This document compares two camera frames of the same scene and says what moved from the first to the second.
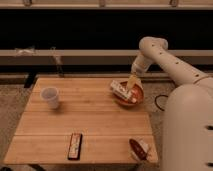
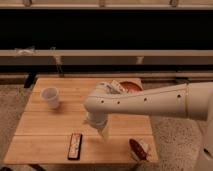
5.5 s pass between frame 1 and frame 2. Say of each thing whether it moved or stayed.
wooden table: stayed
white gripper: moved
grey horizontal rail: stayed
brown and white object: stayed
